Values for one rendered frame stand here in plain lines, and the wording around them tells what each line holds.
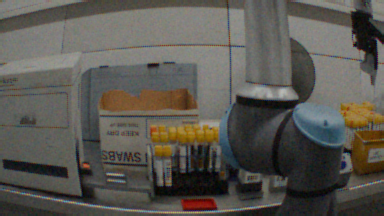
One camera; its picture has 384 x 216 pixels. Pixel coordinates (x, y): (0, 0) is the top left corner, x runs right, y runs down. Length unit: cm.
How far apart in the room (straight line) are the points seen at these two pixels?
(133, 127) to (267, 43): 62
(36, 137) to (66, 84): 15
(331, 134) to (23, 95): 70
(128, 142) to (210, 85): 42
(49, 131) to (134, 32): 69
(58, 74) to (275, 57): 47
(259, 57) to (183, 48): 87
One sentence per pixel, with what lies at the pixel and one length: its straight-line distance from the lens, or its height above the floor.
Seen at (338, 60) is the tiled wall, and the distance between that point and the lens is 209.
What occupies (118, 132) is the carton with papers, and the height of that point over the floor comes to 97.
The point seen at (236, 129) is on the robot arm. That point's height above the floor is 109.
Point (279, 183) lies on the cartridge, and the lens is 149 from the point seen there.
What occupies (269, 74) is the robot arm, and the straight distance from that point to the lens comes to 112.
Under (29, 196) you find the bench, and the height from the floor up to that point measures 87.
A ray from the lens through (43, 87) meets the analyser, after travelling 135.
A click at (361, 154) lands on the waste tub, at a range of 155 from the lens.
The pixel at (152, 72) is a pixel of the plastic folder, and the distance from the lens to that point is 196.
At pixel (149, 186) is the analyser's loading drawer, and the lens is 142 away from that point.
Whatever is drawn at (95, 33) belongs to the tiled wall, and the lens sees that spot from 197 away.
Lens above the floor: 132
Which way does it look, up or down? 10 degrees down
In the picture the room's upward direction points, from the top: straight up
